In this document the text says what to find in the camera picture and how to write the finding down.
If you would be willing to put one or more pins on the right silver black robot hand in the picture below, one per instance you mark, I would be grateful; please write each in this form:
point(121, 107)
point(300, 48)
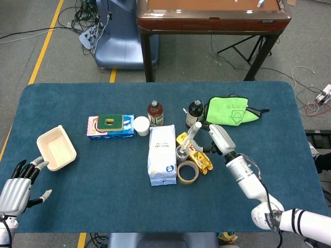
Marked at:
point(222, 140)

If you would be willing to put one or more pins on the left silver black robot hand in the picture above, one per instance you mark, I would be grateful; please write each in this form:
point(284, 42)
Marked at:
point(14, 192)

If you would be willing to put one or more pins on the clear plastic tube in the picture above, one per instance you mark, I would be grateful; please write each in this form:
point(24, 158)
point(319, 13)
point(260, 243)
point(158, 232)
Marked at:
point(192, 135)

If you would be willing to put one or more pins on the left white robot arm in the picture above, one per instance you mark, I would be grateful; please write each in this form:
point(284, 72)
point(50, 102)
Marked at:
point(5, 230)

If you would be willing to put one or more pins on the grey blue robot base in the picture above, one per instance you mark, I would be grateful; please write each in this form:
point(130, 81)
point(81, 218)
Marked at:
point(163, 240)

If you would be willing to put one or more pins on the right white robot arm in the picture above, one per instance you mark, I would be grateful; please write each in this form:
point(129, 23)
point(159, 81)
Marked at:
point(248, 178)

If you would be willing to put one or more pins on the gold foil snack packet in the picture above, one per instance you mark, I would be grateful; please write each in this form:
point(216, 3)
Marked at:
point(200, 158)

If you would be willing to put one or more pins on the green microfiber cloth black trim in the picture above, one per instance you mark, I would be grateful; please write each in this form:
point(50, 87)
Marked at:
point(225, 111)

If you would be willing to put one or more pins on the dark tea bottle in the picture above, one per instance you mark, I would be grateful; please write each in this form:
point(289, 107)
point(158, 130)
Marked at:
point(194, 115)

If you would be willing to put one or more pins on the small clear plastic jar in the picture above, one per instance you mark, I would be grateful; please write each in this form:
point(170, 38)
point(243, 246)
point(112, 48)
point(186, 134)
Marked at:
point(179, 158)

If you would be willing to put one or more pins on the small white plastic piece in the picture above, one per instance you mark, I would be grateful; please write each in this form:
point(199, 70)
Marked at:
point(184, 111)

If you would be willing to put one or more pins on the yellow packing tape roll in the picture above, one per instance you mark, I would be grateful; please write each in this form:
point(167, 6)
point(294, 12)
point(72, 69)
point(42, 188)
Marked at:
point(181, 178)

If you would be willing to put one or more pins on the beige plastic food container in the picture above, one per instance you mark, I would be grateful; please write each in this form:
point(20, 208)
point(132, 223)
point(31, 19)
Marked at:
point(57, 148)

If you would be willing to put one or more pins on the white paper bag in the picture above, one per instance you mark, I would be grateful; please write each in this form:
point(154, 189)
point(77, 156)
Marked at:
point(161, 155)

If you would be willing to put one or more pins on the amber tea bottle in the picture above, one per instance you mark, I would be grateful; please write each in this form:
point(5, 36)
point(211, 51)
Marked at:
point(155, 115)

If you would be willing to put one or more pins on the white paper cup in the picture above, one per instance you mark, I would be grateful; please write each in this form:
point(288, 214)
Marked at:
point(141, 125)

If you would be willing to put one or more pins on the blue table mat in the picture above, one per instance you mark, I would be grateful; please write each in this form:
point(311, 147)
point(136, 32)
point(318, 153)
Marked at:
point(103, 180)

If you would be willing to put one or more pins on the black tripod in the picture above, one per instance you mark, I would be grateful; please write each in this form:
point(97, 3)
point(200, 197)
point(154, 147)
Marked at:
point(243, 49)

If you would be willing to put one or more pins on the blue tissue box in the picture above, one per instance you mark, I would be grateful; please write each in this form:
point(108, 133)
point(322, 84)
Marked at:
point(128, 129)

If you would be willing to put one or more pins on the green yellow sponge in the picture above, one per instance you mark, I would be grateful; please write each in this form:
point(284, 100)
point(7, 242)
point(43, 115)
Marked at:
point(110, 122)

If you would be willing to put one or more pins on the brown mahjong table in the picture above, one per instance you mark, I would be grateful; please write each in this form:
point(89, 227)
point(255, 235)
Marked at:
point(212, 20)

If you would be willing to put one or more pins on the white blue mahjong tile block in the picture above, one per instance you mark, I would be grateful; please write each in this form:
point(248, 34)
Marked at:
point(260, 2)

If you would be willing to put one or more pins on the white power strip with plugs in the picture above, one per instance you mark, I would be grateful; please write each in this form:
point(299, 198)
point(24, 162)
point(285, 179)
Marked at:
point(86, 37)

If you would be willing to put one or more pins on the black metal frame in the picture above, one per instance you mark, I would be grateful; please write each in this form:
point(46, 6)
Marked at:
point(316, 134)

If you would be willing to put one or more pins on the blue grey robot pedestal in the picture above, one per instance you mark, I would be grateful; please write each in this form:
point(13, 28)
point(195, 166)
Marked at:
point(121, 38)

